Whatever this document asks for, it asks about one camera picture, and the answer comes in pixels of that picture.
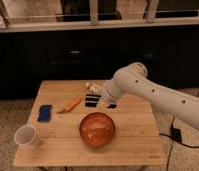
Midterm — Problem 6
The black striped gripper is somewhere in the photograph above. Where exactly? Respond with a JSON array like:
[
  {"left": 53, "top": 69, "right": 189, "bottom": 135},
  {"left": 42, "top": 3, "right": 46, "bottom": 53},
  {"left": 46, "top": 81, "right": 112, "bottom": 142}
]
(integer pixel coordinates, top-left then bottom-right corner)
[{"left": 85, "top": 94, "right": 117, "bottom": 109}]

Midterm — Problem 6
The blue eraser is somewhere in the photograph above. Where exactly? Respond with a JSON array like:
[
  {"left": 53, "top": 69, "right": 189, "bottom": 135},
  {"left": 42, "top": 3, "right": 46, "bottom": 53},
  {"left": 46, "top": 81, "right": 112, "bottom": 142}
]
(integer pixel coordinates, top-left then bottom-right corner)
[{"left": 37, "top": 105, "right": 52, "bottom": 122}]

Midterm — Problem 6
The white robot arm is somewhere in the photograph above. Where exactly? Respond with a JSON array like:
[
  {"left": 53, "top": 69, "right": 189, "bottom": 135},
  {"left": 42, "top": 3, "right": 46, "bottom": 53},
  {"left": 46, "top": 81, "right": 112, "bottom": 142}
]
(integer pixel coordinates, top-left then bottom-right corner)
[{"left": 85, "top": 62, "right": 199, "bottom": 131}]

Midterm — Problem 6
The white bottle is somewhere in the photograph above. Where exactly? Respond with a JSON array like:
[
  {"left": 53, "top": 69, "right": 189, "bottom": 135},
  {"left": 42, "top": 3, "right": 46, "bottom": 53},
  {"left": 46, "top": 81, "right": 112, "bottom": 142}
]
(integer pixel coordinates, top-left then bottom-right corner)
[{"left": 85, "top": 82, "right": 101, "bottom": 94}]

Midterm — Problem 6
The orange bowl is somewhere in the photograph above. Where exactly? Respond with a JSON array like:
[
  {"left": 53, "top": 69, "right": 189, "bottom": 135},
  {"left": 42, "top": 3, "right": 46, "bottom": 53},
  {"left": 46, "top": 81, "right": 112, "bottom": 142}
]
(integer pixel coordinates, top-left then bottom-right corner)
[{"left": 79, "top": 112, "right": 115, "bottom": 148}]

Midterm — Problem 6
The wooden table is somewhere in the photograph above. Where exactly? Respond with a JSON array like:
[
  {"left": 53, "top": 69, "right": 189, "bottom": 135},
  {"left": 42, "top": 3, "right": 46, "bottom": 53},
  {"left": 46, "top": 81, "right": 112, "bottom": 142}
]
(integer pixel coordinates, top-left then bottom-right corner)
[{"left": 13, "top": 81, "right": 166, "bottom": 167}]

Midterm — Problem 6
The orange carrot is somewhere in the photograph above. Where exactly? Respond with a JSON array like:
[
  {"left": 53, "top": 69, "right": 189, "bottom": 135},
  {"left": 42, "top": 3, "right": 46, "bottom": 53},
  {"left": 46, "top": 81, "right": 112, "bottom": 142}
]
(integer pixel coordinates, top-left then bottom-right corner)
[{"left": 57, "top": 97, "right": 82, "bottom": 114}]

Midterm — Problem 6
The black power adapter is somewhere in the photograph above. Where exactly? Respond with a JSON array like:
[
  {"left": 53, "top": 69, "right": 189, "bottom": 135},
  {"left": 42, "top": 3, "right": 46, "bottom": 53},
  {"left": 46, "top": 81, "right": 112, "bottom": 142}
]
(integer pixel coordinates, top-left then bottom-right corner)
[{"left": 171, "top": 127, "right": 182, "bottom": 143}]

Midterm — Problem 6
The dark cabinet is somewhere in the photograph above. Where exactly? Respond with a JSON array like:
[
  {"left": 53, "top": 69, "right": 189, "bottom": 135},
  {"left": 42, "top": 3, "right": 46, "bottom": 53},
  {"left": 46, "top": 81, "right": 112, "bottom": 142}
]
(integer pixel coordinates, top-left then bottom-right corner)
[{"left": 0, "top": 25, "right": 199, "bottom": 99}]

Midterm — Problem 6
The black cable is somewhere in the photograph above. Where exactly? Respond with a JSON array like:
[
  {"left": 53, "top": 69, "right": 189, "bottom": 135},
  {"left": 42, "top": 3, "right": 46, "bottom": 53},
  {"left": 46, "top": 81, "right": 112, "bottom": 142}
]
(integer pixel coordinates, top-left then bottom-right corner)
[{"left": 158, "top": 87, "right": 199, "bottom": 171}]

